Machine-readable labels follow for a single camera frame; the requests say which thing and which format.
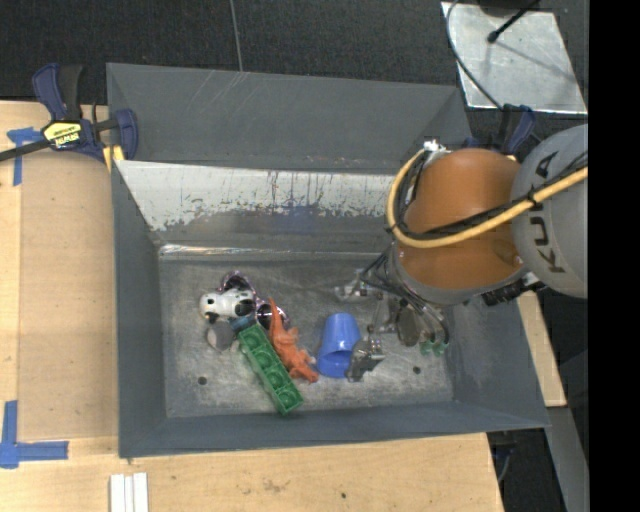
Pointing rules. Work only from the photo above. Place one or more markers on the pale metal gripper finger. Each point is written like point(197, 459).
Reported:
point(356, 290)
point(364, 359)

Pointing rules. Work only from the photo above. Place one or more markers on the blue plastic cup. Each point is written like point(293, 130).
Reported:
point(340, 345)

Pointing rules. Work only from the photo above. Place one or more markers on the orange toy animal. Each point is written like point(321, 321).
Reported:
point(290, 350)

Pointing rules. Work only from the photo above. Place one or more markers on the green flat block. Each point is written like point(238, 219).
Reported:
point(270, 370)

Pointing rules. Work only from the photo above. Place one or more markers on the white and black toy animal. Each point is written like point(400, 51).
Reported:
point(225, 303)

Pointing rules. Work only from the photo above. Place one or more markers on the grey round disc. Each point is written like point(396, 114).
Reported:
point(219, 335)

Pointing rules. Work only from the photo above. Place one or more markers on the grey metal bin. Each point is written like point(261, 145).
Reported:
point(250, 120)

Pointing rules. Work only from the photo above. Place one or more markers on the black cylinder on white bracket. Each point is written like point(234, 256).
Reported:
point(501, 295)

